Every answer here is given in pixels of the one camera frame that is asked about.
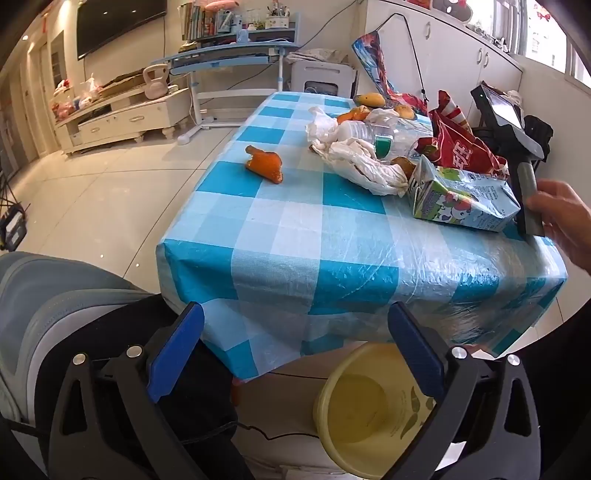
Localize orange fruit peel chunk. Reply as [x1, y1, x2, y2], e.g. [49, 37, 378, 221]
[244, 145, 284, 185]

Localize flat cardboard box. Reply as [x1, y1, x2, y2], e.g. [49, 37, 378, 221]
[102, 68, 151, 97]

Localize black cord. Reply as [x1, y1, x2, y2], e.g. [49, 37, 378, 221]
[379, 13, 428, 112]

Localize row of books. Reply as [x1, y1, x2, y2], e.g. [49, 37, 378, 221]
[180, 2, 218, 40]

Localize clear plastic bottle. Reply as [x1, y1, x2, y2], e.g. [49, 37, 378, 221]
[337, 121, 435, 162]

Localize yellow plastic basin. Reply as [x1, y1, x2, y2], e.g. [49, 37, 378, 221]
[313, 344, 455, 478]

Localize black cable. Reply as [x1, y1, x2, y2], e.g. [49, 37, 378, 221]
[185, 422, 319, 444]

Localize clear plastic bag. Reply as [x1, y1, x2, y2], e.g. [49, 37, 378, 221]
[81, 73, 103, 101]

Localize blue study desk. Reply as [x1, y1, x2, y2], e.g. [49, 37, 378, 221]
[152, 28, 301, 146]

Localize white plastic bag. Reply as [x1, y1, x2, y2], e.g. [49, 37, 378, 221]
[305, 107, 356, 146]

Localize pink kettlebell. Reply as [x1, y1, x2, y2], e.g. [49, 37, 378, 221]
[143, 65, 171, 100]

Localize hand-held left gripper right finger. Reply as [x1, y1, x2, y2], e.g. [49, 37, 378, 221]
[388, 302, 542, 480]

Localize black floor device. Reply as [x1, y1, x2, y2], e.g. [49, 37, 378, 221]
[0, 210, 26, 252]

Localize white television cabinet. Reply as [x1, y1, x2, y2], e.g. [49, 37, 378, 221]
[55, 85, 192, 155]

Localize red and white bags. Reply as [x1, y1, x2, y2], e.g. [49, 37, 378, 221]
[51, 79, 77, 120]

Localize black wall television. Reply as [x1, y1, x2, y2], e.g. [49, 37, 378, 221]
[76, 0, 168, 60]

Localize person's right hand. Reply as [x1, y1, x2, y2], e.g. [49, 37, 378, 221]
[526, 179, 591, 273]

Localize white tissue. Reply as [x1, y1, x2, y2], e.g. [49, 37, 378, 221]
[311, 138, 409, 197]

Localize white plastic stool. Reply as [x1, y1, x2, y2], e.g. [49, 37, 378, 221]
[291, 60, 358, 97]

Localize black bag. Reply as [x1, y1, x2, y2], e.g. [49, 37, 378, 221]
[524, 115, 554, 162]

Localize grey padded chair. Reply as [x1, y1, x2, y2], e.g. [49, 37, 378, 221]
[0, 251, 160, 425]

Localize green milk carton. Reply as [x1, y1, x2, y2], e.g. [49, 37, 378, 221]
[406, 154, 522, 233]

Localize beige folded cloth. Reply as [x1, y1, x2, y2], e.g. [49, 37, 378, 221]
[286, 48, 349, 65]

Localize white cupboard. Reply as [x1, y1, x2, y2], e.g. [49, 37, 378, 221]
[360, 0, 525, 112]

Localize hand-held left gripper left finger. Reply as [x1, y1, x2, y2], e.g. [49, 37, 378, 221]
[48, 302, 206, 480]

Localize red snack bag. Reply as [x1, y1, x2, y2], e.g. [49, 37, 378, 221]
[416, 90, 511, 178]

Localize blue checkered tablecloth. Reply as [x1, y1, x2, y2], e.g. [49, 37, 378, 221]
[156, 91, 568, 381]

